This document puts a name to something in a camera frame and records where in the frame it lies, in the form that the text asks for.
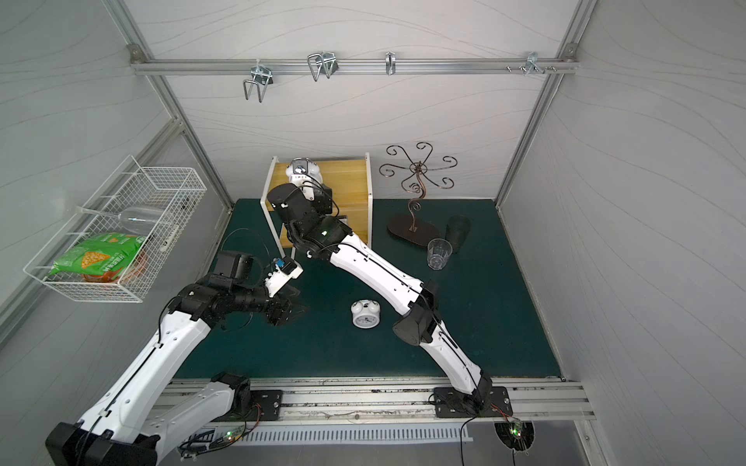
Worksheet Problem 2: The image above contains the white twin-bell alarm clock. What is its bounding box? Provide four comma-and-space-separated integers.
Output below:
351, 299, 381, 329
285, 157, 322, 186

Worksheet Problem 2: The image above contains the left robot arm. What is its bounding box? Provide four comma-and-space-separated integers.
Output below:
45, 252, 303, 465

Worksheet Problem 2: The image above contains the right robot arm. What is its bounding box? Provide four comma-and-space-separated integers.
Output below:
266, 183, 493, 413

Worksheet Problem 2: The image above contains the wooden two-tier shelf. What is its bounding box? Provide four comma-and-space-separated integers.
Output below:
260, 153, 373, 256

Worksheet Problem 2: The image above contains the metal scroll jewelry stand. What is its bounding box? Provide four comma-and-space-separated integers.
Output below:
379, 141, 458, 249

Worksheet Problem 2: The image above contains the clear drinking glass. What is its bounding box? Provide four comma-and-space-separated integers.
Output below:
427, 238, 453, 271

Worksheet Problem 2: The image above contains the dark tinted glass cup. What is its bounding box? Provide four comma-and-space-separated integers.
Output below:
445, 215, 471, 254

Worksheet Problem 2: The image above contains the metal double hook left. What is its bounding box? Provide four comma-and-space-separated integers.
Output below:
243, 60, 274, 103

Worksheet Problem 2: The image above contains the metal double hook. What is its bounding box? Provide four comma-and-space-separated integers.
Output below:
243, 60, 274, 103
307, 52, 339, 82

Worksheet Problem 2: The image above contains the clear wine glass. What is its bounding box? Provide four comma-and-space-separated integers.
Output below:
77, 206, 174, 236

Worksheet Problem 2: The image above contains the metal double hook middle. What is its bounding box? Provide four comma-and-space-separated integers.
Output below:
307, 52, 339, 82

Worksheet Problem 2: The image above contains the red snack package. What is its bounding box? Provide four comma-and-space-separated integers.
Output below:
81, 268, 144, 283

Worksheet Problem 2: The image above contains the green snack bag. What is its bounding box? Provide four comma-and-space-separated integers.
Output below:
49, 232, 147, 276

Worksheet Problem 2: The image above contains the metal single hook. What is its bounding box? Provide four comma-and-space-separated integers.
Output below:
385, 52, 396, 76

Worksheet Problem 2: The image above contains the metal hook right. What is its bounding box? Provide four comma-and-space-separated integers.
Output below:
505, 52, 557, 77

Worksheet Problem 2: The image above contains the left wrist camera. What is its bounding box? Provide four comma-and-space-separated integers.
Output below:
264, 257, 303, 297

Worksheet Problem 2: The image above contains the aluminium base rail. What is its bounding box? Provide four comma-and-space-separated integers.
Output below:
251, 377, 596, 425

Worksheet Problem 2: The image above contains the white wire basket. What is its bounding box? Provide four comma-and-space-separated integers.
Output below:
23, 156, 206, 303

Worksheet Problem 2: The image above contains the aluminium top rail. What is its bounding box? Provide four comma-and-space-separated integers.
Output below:
130, 56, 580, 77

